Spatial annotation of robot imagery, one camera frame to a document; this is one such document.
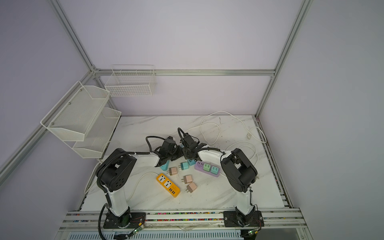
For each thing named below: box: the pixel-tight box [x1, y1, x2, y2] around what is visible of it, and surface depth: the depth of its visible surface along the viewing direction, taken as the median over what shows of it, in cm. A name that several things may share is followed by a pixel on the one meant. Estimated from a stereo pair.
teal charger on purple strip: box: [210, 166, 219, 175], surface depth 86 cm
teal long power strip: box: [187, 159, 197, 166], surface depth 94 cm
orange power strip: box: [156, 173, 181, 198], surface depth 84 cm
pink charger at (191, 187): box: [186, 182, 197, 193], surface depth 85 cm
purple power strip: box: [194, 160, 221, 178], surface depth 88 cm
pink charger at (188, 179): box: [183, 174, 193, 184], surface depth 88 cm
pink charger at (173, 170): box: [169, 166, 178, 176], surface depth 90 cm
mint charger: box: [180, 161, 189, 170], surface depth 93 cm
